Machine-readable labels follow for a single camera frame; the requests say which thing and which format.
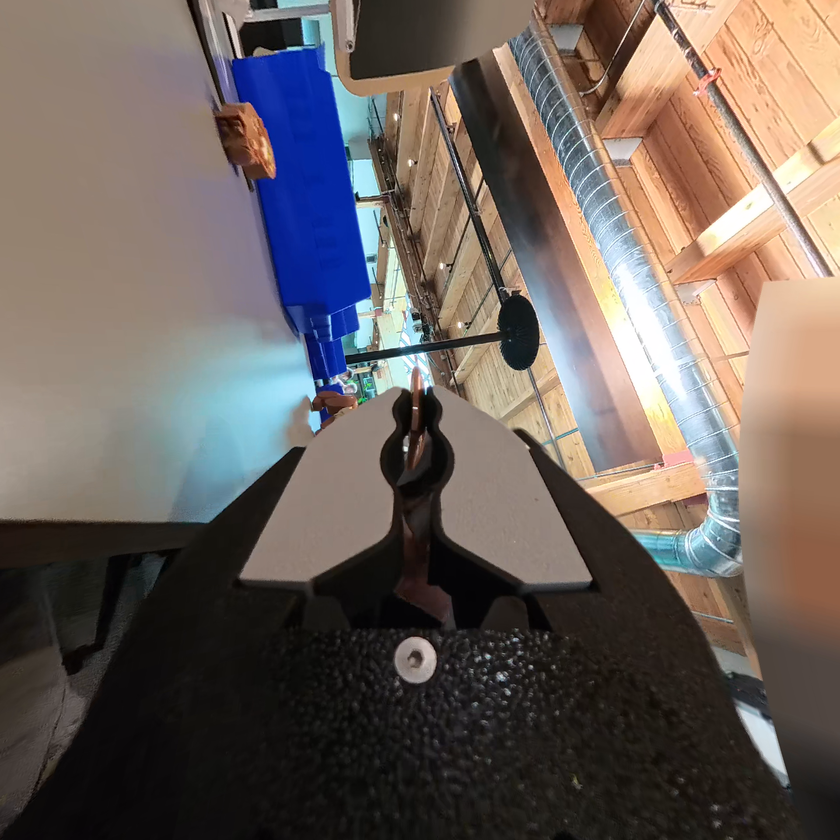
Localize grey desk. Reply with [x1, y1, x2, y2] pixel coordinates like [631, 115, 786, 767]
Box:
[0, 0, 322, 568]

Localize row of blue plastic bins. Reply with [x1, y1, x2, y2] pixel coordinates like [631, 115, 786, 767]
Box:
[233, 49, 375, 427]

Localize wooden beam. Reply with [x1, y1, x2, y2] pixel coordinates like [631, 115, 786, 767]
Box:
[578, 457, 716, 522]

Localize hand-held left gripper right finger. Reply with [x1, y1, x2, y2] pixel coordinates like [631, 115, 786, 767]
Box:
[430, 388, 593, 590]

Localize round brown brick assembly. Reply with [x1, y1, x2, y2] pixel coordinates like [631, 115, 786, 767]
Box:
[214, 103, 278, 183]

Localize silver ventilation duct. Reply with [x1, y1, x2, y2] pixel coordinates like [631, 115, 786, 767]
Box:
[510, 24, 752, 578]

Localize brown curved brick piece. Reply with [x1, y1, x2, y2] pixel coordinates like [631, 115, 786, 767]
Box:
[401, 367, 441, 526]

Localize brown and tan brick assembly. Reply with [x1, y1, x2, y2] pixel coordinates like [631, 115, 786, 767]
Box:
[311, 389, 359, 424]

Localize black steel ceiling beam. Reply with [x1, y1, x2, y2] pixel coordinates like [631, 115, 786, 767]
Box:
[449, 46, 666, 476]

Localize black tripod lamp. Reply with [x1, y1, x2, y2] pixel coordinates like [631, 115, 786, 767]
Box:
[344, 292, 540, 372]

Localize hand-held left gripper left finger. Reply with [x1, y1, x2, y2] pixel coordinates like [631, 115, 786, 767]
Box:
[239, 389, 408, 589]

